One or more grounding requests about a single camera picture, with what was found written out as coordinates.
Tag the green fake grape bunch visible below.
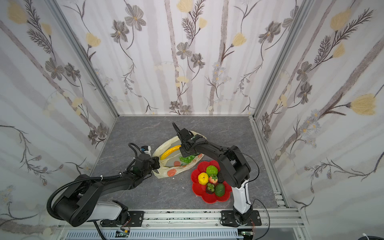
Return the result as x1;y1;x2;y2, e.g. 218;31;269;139
179;155;197;164

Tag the yellow fake banana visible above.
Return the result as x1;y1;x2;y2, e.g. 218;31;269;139
160;145;181;160

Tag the pale yellow plastic bag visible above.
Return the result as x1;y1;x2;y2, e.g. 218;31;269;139
152;136;204;179

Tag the bright green fake fruit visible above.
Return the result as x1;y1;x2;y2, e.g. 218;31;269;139
206;165;219;177

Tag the yellow fake lemon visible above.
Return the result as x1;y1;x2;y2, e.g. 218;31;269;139
198;173;209;186

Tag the fake red strawberry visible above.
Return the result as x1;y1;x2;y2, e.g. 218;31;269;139
209;175;219;185

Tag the red flower-shaped plastic bowl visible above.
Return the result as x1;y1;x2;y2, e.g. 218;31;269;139
191;161;232;204

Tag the dark green fake fruit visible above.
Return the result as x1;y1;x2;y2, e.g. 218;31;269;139
215;183;226;198

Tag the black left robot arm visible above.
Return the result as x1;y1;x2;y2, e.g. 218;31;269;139
47;143;160;227

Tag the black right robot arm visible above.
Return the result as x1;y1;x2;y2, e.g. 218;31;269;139
172;122;253;226

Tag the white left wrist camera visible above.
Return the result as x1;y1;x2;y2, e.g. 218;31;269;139
141;146;152;156

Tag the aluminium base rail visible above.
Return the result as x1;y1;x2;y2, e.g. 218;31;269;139
54;209;310;240

